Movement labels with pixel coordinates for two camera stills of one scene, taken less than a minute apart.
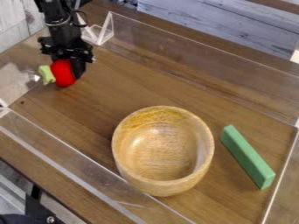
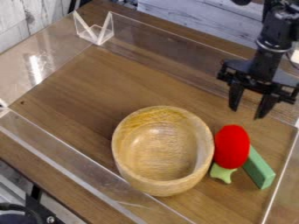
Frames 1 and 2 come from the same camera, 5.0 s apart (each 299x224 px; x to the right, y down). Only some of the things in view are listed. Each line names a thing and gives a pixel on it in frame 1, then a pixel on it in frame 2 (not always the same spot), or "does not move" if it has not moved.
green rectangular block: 248,156 does not move
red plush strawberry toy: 62,70 -> 232,150
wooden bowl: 164,150 does not move
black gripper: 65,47 -> 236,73
